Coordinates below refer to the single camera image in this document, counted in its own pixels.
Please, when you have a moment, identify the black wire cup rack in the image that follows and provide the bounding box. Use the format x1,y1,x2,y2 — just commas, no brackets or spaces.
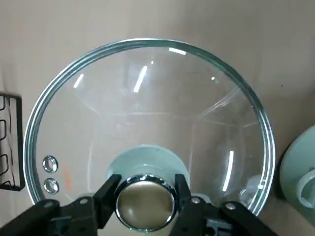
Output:
0,91,25,192

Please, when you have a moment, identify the glass pot lid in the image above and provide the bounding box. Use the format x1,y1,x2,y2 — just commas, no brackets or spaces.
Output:
24,38,276,233

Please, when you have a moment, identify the steel cooking pot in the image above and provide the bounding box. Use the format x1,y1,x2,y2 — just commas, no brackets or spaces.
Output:
279,124,315,210

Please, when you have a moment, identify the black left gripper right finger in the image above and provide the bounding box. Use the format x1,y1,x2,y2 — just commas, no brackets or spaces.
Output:
169,174,268,236

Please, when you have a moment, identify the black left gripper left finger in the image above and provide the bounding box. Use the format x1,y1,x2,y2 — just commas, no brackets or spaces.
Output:
0,174,123,236

